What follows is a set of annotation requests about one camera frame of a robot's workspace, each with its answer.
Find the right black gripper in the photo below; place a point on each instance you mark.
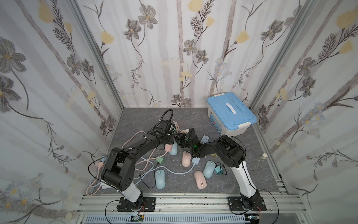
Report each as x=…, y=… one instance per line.
x=184, y=138

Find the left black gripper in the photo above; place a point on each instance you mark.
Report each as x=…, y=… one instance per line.
x=170, y=136

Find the blue power strip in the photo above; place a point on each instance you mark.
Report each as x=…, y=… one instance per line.
x=205, y=139

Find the pink power strip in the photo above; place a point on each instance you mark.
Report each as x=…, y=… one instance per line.
x=168, y=148

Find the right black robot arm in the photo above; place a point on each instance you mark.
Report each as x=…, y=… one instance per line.
x=232, y=154

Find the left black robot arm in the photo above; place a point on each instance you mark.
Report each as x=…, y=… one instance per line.
x=119, y=168

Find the blue mouse middle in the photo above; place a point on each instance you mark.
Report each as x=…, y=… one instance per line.
x=174, y=149

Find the blue mouse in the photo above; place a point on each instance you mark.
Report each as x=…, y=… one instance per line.
x=209, y=169
x=160, y=179
x=174, y=149

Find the pink mouse near strip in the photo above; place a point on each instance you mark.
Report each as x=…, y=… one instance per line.
x=186, y=159

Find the blue mouse right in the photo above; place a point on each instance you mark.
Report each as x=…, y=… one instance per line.
x=209, y=169

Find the blue mouse front left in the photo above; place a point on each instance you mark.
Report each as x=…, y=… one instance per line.
x=160, y=179

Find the pink mouse front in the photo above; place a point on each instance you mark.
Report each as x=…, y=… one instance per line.
x=200, y=180

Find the light green loose charger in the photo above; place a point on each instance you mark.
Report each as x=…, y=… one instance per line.
x=160, y=160

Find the blue lid storage box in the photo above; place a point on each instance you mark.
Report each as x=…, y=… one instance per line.
x=229, y=114

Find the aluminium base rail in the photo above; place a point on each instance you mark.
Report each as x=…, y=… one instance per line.
x=192, y=208

